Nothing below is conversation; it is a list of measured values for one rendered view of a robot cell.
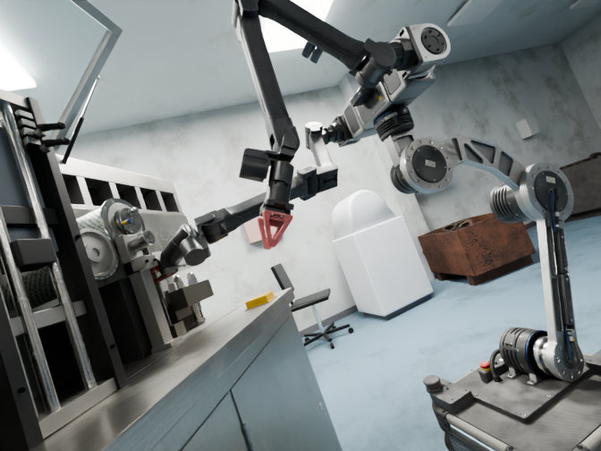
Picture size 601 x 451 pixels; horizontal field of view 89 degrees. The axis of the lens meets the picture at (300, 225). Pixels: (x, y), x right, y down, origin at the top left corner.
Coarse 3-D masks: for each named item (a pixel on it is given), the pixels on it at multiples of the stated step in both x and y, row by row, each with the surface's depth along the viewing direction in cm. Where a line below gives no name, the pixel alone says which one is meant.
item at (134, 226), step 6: (120, 210) 81; (126, 210) 83; (114, 216) 81; (120, 216) 80; (126, 216) 82; (132, 216) 85; (138, 216) 87; (114, 222) 80; (120, 222) 80; (132, 222) 84; (138, 222) 86; (120, 228) 80; (126, 228) 81; (132, 228) 83; (138, 228) 85
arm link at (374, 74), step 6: (366, 60) 85; (360, 66) 88; (366, 66) 85; (372, 66) 84; (360, 72) 88; (366, 72) 87; (372, 72) 85; (378, 72) 85; (384, 72) 85; (390, 72) 85; (366, 78) 88; (372, 78) 87; (378, 78) 87
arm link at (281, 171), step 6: (270, 162) 73; (276, 162) 72; (282, 162) 72; (270, 168) 73; (276, 168) 71; (282, 168) 71; (288, 168) 72; (270, 174) 72; (276, 174) 71; (282, 174) 71; (288, 174) 72; (270, 180) 72; (276, 180) 71; (282, 180) 71; (288, 180) 71
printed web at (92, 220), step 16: (80, 224) 80; (96, 224) 78; (112, 240) 78; (0, 272) 69; (32, 272) 67; (48, 272) 66; (112, 272) 74; (0, 288) 51; (32, 288) 68; (48, 288) 69; (32, 304) 72; (32, 400) 50
